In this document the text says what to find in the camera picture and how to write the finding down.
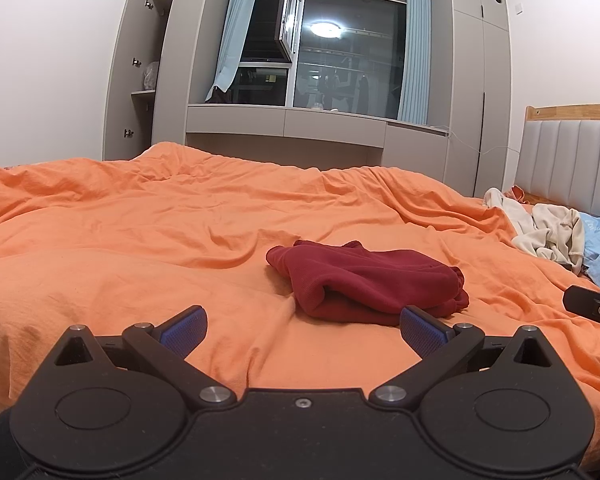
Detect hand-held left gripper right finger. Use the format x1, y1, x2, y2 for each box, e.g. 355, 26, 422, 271
370, 305, 563, 408

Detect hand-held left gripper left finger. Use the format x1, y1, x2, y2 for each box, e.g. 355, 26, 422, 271
44, 305, 238, 408

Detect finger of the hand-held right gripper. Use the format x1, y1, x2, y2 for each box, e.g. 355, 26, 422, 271
562, 284, 600, 343

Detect dark red sweater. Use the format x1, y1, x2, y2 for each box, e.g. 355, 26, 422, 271
266, 240, 470, 326

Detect beige crumpled clothes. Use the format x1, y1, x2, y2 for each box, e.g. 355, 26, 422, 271
482, 187, 588, 273

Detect orange duvet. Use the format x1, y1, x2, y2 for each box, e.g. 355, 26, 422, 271
0, 141, 600, 471

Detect grey padded bed headboard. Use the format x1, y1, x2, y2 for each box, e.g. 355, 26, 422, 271
512, 104, 600, 223

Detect grey built-in wardrobe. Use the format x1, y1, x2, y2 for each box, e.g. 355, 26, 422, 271
102, 0, 513, 198

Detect open grey wardrobe door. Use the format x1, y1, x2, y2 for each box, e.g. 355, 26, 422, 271
103, 0, 156, 162

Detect clear plastic bag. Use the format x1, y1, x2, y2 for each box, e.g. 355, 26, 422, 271
140, 61, 160, 92

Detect large glass window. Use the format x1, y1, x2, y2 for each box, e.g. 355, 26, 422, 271
225, 0, 411, 121

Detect long light blue curtain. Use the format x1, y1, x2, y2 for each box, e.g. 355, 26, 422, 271
397, 0, 432, 125

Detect short light blue curtain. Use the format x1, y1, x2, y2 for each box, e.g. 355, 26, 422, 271
205, 0, 263, 103

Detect open window sash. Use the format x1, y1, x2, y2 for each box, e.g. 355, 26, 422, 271
276, 0, 303, 63

